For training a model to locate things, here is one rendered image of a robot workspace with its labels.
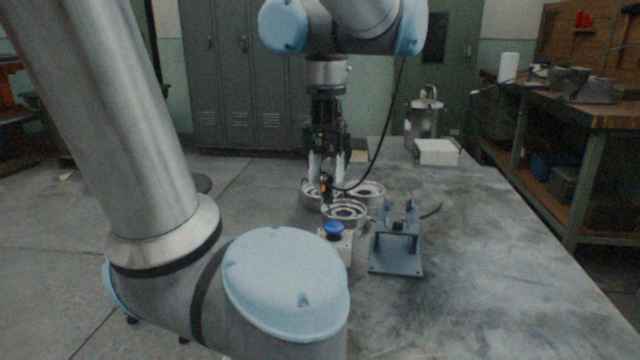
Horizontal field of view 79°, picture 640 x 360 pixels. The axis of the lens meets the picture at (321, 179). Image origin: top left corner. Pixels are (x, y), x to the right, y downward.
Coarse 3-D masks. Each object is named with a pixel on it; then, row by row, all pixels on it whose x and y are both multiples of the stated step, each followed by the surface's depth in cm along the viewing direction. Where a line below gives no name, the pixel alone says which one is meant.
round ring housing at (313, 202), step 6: (306, 186) 102; (312, 186) 103; (306, 192) 100; (312, 192) 100; (342, 192) 98; (306, 198) 96; (312, 198) 95; (318, 198) 94; (336, 198) 96; (342, 198) 99; (306, 204) 98; (312, 204) 96; (318, 204) 95; (318, 210) 96
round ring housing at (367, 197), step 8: (352, 184) 104; (368, 184) 104; (376, 184) 103; (344, 192) 99; (360, 192) 102; (368, 192) 102; (360, 200) 95; (368, 200) 95; (376, 200) 96; (368, 208) 97; (376, 208) 98
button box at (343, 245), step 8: (320, 232) 77; (344, 232) 77; (352, 232) 78; (328, 240) 74; (336, 240) 74; (344, 240) 74; (336, 248) 72; (344, 248) 72; (344, 256) 73; (344, 264) 73
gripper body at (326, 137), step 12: (312, 96) 64; (324, 96) 64; (312, 108) 65; (324, 108) 67; (312, 120) 66; (324, 120) 68; (336, 120) 70; (312, 132) 68; (324, 132) 68; (336, 132) 67; (312, 144) 68; (324, 144) 68; (336, 144) 68
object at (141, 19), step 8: (136, 0) 391; (144, 0) 390; (136, 8) 394; (144, 8) 393; (152, 8) 394; (136, 16) 397; (144, 16) 396; (152, 16) 394; (144, 24) 399; (152, 24) 397; (144, 32) 402; (152, 32) 400; (144, 40) 405; (152, 40) 403; (152, 48) 407; (152, 56) 410; (152, 64) 413; (160, 72) 414; (160, 80) 417
